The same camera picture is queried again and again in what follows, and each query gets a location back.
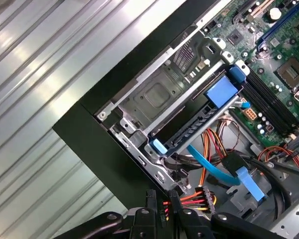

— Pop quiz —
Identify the black sleeved cable bundle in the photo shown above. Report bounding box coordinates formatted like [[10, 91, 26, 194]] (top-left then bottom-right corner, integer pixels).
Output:
[[239, 139, 299, 225]]

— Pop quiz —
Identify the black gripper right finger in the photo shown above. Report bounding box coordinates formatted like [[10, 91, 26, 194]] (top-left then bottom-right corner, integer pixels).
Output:
[[168, 190, 287, 239]]

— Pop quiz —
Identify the small black chipset chip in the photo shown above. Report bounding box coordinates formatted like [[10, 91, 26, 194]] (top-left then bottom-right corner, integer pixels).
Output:
[[226, 31, 242, 45]]

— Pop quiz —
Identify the blue SATA wire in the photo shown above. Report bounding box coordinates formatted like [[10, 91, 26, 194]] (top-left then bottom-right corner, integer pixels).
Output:
[[186, 98, 268, 203]]

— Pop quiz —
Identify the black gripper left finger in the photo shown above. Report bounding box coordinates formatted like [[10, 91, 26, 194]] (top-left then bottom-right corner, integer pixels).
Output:
[[57, 189, 162, 239]]

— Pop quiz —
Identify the green motherboard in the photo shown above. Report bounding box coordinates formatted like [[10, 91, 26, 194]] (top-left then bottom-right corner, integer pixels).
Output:
[[200, 0, 299, 147]]

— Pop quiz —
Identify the black RAM slot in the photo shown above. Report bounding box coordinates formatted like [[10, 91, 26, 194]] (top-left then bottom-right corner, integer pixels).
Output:
[[244, 76, 299, 137], [241, 79, 297, 140], [249, 68, 299, 131], [246, 72, 299, 134]]

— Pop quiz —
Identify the blue expansion slot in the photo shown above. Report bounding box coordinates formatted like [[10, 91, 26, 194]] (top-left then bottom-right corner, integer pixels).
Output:
[[256, 1, 299, 52]]

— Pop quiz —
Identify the orange red power wire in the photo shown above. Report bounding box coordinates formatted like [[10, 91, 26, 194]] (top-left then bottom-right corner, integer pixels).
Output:
[[157, 127, 230, 223]]

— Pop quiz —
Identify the white expansion slot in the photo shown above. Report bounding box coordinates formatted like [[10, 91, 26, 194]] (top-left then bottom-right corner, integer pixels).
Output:
[[248, 0, 275, 20]]

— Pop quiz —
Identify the grey optical drive cage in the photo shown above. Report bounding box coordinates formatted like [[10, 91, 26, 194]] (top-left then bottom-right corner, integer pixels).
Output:
[[226, 184, 299, 239]]

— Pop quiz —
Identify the black expansion slot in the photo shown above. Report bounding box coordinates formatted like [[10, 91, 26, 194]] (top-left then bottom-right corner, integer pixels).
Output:
[[235, 0, 252, 15]]

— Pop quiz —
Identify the hard disk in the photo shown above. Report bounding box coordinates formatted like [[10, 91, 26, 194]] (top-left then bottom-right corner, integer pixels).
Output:
[[146, 63, 250, 160]]

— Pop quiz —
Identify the CPU socket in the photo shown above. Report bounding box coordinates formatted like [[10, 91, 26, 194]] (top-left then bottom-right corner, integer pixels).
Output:
[[275, 57, 299, 87]]

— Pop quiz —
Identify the round coin cell battery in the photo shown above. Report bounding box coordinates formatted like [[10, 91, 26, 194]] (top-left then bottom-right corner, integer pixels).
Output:
[[269, 6, 283, 21]]

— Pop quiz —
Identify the black open PC case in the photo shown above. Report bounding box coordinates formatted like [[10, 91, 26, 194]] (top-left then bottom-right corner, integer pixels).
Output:
[[52, 0, 299, 239]]

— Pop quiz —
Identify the grey disk bay cage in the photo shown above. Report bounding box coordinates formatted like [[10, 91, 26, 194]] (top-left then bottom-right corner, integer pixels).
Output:
[[94, 37, 251, 197]]

